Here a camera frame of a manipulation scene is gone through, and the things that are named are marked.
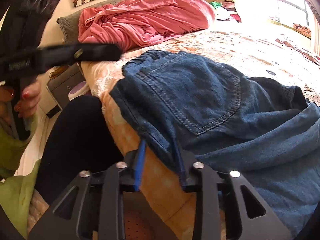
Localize black trouser leg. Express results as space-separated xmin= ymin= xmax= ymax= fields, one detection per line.
xmin=35 ymin=95 xmax=123 ymax=204

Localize green jacket sleeve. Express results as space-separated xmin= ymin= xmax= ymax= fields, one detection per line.
xmin=1 ymin=120 xmax=48 ymax=239

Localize orange plush bear bedspread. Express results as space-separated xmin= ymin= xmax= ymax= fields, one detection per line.
xmin=81 ymin=28 xmax=319 ymax=239

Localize pink dotted slipper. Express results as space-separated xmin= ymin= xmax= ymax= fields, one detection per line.
xmin=124 ymin=210 xmax=155 ymax=240

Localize grey pillow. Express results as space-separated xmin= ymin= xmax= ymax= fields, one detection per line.
xmin=57 ymin=3 xmax=116 ymax=44

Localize grey bedside nightstand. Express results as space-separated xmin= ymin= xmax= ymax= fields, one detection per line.
xmin=46 ymin=63 xmax=85 ymax=119

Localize left hand, red nails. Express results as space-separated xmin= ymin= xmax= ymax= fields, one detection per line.
xmin=1 ymin=80 xmax=41 ymax=124

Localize clothes pile beside bed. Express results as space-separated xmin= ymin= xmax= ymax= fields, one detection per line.
xmin=210 ymin=1 xmax=241 ymax=23

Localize pink crumpled blanket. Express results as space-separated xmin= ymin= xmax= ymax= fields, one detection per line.
xmin=78 ymin=0 xmax=215 ymax=51

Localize blue denim lace-trimmed pants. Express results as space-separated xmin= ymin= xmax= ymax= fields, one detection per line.
xmin=110 ymin=50 xmax=319 ymax=239

